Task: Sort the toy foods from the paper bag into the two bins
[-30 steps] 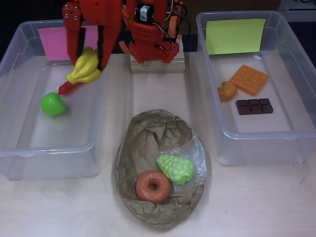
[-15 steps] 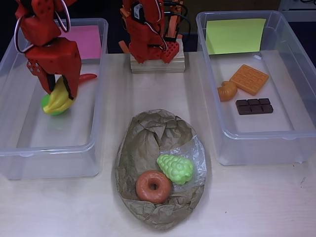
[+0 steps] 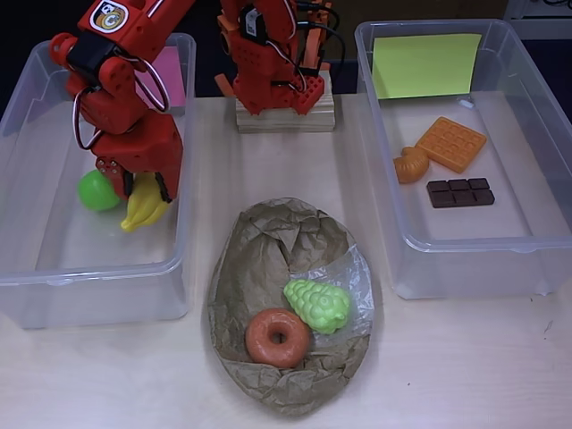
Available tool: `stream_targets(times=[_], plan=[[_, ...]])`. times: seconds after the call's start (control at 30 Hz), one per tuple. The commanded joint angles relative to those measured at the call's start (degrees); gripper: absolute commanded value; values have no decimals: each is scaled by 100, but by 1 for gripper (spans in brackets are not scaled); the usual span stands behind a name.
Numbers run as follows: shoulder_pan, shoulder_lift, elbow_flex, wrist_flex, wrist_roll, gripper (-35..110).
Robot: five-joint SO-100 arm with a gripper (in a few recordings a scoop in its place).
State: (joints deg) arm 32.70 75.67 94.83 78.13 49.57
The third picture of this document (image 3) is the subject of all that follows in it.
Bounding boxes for green toy apple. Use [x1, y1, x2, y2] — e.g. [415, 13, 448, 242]
[78, 169, 122, 213]

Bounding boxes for yellow toy banana bunch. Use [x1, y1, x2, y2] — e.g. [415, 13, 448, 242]
[120, 172, 173, 233]

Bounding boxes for brown toy donut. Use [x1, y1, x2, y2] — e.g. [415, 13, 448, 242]
[245, 307, 310, 369]

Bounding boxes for light green toy grapes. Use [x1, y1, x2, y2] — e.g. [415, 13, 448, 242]
[283, 279, 350, 335]

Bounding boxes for orange toy croissant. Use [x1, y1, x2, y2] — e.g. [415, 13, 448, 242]
[392, 146, 431, 186]

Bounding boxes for orange toy waffle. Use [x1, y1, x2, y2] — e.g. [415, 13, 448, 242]
[415, 116, 488, 174]

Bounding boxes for brown toy chocolate bar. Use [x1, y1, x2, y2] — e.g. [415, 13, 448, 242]
[425, 177, 496, 210]

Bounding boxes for clear plastic bin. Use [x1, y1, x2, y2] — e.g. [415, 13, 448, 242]
[0, 32, 198, 331]
[355, 18, 572, 300]

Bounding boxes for pink paper label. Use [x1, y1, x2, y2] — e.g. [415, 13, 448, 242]
[133, 46, 187, 108]

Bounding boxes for yellow-green paper label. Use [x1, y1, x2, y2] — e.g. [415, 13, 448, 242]
[372, 33, 484, 100]

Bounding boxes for crumpled brown paper bag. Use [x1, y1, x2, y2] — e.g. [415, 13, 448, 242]
[206, 198, 383, 419]

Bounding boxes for wooden base block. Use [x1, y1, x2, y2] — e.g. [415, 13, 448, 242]
[235, 71, 336, 134]

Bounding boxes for clear plastic film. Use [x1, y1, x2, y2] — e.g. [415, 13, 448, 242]
[290, 243, 374, 345]

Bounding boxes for white background furniture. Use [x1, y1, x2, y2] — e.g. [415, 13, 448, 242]
[504, 0, 572, 41]

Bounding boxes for thin servo cable loop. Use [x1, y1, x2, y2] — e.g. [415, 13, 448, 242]
[133, 55, 170, 113]

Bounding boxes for white red servo cable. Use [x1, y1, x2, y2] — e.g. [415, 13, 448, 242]
[72, 87, 103, 152]

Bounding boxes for black base cable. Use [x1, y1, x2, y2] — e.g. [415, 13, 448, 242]
[321, 21, 349, 63]

